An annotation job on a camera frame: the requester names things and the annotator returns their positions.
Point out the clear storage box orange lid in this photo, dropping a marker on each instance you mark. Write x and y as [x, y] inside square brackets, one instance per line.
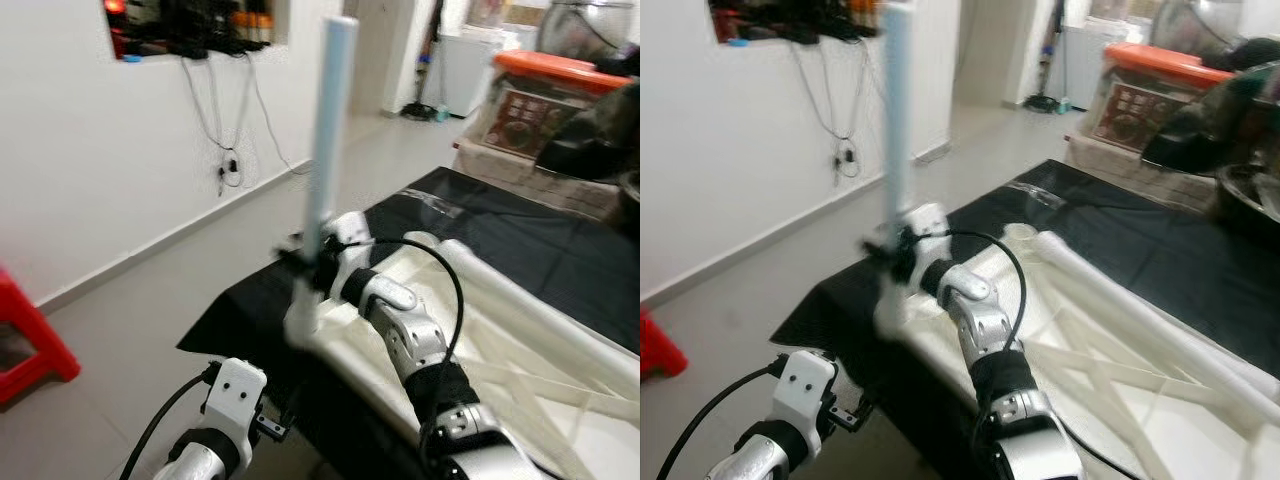
[1130, 100]
[530, 110]

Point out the dark metal wok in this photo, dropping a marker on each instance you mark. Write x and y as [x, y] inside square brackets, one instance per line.
[1250, 195]

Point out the black wall charger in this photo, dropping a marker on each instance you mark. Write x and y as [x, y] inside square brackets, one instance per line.
[229, 170]

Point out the stainless steel pot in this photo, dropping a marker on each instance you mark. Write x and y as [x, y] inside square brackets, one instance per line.
[590, 30]
[1195, 22]

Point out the black tablecloth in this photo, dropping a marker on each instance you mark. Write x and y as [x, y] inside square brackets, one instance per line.
[1120, 215]
[540, 250]

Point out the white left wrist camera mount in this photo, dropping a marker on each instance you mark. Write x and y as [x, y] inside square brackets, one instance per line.
[805, 385]
[235, 395]

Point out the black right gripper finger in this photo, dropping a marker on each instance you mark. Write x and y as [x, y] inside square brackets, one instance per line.
[298, 258]
[885, 250]

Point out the red plastic stool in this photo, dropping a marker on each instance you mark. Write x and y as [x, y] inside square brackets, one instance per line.
[35, 340]
[660, 345]

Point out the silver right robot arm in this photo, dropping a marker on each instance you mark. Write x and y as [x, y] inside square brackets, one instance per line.
[985, 330]
[410, 340]

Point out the beige low platform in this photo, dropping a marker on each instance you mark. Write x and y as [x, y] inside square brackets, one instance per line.
[1110, 170]
[500, 175]

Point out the black electronic devices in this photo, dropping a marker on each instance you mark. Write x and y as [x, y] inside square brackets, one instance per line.
[190, 25]
[790, 18]

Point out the white cabinet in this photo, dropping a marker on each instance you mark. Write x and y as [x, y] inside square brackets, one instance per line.
[1085, 65]
[470, 70]

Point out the white plastic table top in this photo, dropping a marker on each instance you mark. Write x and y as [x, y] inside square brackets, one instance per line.
[1150, 420]
[520, 400]

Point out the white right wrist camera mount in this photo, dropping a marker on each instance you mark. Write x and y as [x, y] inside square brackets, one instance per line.
[930, 220]
[350, 228]

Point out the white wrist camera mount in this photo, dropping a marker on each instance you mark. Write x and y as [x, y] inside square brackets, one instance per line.
[350, 228]
[805, 385]
[235, 395]
[930, 220]

